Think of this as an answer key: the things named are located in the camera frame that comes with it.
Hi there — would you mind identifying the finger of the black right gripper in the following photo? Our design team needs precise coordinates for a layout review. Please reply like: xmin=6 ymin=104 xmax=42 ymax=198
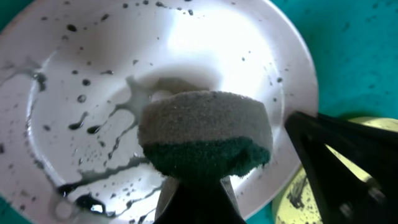
xmin=285 ymin=112 xmax=397 ymax=223

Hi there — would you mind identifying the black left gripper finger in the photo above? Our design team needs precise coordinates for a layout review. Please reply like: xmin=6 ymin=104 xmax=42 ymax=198
xmin=154 ymin=177 xmax=246 ymax=224

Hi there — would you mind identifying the yellow green speckled plate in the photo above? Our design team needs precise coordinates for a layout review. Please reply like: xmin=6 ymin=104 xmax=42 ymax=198
xmin=272 ymin=117 xmax=397 ymax=224

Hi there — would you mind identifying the teal grey sponge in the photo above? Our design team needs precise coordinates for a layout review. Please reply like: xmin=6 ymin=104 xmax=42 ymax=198
xmin=137 ymin=91 xmax=272 ymax=182

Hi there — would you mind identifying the white speckled plate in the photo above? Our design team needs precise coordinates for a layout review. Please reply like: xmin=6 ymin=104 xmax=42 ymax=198
xmin=0 ymin=0 xmax=320 ymax=224

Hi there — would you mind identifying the teal plastic tray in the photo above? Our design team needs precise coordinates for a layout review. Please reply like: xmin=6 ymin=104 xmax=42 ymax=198
xmin=0 ymin=0 xmax=398 ymax=224

